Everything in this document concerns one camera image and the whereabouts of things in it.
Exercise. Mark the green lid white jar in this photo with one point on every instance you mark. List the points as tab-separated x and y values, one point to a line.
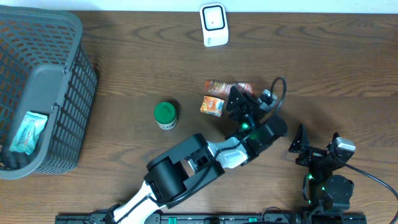
165	115

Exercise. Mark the red chocolate bar wrapper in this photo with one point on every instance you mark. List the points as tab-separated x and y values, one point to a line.
219	88

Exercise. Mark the grey plastic mesh basket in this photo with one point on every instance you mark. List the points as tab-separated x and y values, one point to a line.
44	70

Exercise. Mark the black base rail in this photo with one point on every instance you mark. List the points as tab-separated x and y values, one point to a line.
159	218

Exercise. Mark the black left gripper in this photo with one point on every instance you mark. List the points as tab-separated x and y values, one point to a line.
249	108

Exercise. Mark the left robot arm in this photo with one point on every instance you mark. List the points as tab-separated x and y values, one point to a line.
188	167

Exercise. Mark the teal white tissue pack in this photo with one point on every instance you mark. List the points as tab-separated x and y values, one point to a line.
28	133

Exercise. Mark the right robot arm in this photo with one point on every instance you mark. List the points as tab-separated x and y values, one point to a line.
327	194

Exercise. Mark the orange snack packet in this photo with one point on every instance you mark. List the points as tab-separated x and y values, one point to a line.
212	105

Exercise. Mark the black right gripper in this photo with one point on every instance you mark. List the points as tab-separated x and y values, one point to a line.
312	154

